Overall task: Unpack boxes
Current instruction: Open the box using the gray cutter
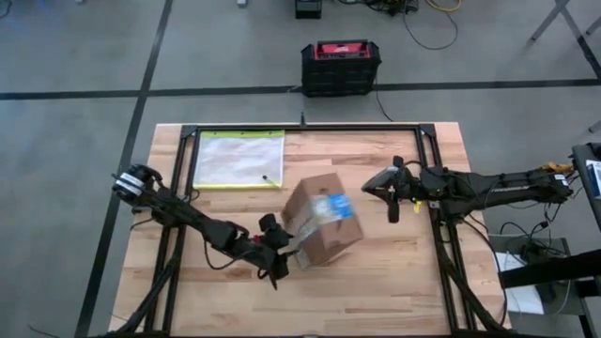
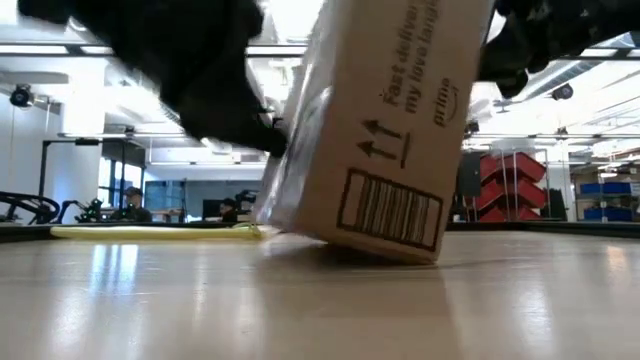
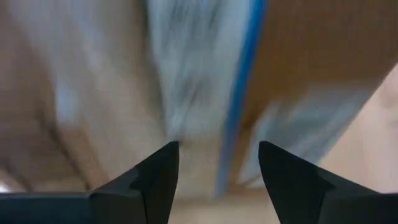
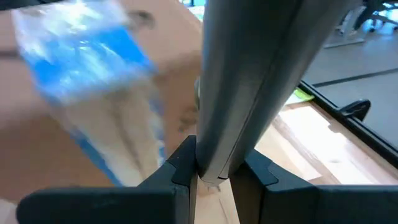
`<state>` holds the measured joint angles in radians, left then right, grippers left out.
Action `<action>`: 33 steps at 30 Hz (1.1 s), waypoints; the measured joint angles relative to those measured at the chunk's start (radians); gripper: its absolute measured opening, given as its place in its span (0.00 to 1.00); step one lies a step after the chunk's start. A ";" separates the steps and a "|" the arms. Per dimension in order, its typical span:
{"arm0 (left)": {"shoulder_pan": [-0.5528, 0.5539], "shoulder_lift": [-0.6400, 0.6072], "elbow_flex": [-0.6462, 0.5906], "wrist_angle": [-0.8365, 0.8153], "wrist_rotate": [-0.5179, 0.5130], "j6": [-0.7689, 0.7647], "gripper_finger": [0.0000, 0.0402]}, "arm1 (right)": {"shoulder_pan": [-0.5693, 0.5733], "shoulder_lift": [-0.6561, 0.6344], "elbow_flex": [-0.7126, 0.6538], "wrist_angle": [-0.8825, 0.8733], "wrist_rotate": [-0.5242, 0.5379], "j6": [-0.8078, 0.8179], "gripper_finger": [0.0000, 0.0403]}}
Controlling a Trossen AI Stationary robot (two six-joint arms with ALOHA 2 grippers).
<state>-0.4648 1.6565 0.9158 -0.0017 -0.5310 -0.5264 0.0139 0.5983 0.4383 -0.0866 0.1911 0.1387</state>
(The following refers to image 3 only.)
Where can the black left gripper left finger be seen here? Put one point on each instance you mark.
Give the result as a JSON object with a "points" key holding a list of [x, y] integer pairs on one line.
{"points": [[149, 186]]}

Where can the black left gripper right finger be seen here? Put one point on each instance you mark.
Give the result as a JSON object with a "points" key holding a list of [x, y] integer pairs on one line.
{"points": [[298, 186]]}

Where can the brown cardboard shipping box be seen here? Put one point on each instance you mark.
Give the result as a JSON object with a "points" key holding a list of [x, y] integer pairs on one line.
{"points": [[199, 68]]}

